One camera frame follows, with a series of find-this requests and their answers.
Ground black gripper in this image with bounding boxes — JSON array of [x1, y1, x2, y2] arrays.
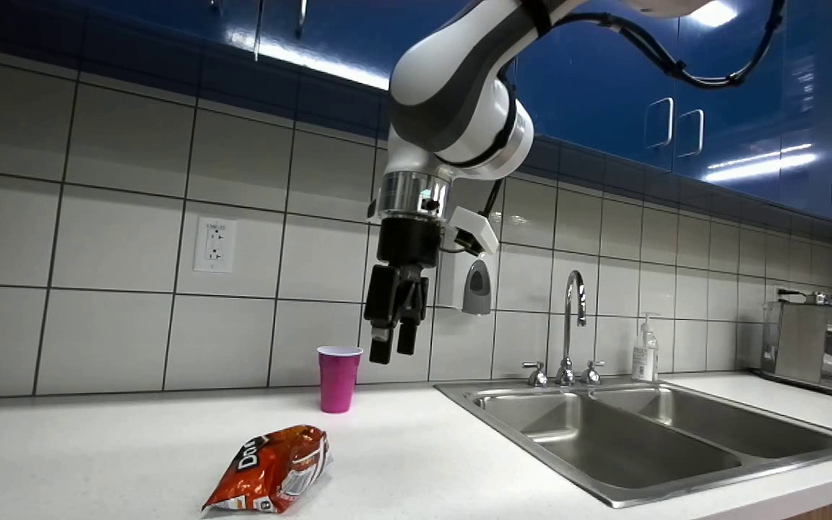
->
[[362, 214, 446, 366]]

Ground orange Doritos snack packet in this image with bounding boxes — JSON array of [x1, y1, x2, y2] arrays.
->
[[200, 424, 333, 516]]

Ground stainless steel double sink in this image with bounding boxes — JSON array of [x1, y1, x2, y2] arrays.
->
[[436, 375, 832, 510]]

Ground pink plastic cup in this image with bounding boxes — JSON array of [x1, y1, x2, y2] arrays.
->
[[314, 343, 363, 416]]

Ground chrome faucet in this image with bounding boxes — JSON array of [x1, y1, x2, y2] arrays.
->
[[556, 268, 592, 386]]

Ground clear pump soap bottle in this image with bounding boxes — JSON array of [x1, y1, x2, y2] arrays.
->
[[629, 311, 661, 383]]

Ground stainless steel countertop appliance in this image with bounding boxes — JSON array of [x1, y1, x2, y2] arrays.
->
[[761, 286, 832, 403]]

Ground white wall soap dispenser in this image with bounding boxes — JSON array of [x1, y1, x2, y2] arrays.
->
[[430, 240, 502, 318]]

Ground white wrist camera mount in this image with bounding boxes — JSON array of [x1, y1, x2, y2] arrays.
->
[[443, 203, 506, 260]]

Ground white wall power outlet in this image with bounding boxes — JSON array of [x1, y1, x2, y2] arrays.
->
[[194, 216, 236, 278]]

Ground glossy blue wall cabinets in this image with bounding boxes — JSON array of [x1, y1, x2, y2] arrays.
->
[[0, 0, 832, 245]]

